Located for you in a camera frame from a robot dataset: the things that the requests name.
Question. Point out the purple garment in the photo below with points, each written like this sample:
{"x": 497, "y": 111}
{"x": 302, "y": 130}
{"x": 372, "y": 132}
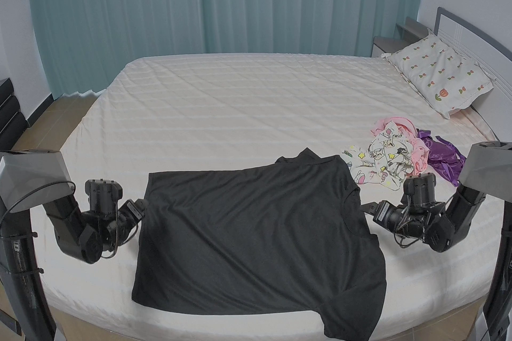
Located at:
{"x": 444, "y": 161}

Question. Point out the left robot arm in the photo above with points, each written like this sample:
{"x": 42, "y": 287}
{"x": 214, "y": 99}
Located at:
{"x": 32, "y": 179}

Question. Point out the white printed pillow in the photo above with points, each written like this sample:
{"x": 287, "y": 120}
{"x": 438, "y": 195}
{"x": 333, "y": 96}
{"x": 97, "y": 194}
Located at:
{"x": 440, "y": 71}

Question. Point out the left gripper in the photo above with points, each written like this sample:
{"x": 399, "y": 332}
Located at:
{"x": 134, "y": 213}

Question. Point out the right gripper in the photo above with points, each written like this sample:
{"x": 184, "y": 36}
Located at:
{"x": 386, "y": 214}

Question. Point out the pink garment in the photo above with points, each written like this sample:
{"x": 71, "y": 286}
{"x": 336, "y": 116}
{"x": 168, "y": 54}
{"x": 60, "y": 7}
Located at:
{"x": 420, "y": 155}

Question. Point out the black chest of drawers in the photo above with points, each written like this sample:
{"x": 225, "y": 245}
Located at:
{"x": 8, "y": 115}

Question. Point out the bed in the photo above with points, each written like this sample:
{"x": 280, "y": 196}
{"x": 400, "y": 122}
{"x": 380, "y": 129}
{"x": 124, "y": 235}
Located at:
{"x": 240, "y": 111}

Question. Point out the grey bedside table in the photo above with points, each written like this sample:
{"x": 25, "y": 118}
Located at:
{"x": 408, "y": 29}

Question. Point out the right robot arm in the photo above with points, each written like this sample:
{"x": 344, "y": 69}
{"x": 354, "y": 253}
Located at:
{"x": 488, "y": 171}

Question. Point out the white printed garment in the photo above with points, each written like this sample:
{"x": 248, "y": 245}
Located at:
{"x": 384, "y": 159}

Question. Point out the black T-shirt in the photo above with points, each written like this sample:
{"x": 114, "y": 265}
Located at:
{"x": 248, "y": 231}

